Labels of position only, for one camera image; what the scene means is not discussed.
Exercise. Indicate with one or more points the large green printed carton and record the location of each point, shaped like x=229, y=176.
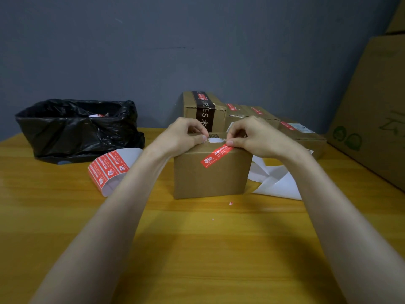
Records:
x=398, y=20
x=373, y=101

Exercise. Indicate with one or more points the white barcode label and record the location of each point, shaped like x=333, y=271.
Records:
x=301, y=128

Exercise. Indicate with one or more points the black plastic trash bag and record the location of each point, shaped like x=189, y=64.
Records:
x=72, y=139

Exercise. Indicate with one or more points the person's right forearm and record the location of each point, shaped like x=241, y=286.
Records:
x=348, y=234

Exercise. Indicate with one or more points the white backing paper strip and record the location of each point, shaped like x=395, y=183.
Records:
x=278, y=186

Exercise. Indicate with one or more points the long brown cardboard box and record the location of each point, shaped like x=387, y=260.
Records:
x=313, y=142

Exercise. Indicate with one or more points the white printed price label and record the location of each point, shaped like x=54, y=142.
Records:
x=229, y=126

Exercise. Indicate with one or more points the box with black tape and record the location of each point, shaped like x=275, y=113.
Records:
x=189, y=109

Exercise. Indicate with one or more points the small brown cardboard box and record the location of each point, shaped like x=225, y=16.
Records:
x=269, y=115
x=235, y=115
x=215, y=180

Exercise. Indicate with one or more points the person's left forearm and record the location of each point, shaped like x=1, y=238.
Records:
x=95, y=240

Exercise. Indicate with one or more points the person's left hand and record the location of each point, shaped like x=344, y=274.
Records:
x=175, y=139

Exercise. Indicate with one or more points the red sticker label strip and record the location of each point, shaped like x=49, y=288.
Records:
x=129, y=153

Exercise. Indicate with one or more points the person's right hand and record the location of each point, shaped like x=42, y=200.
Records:
x=265, y=139

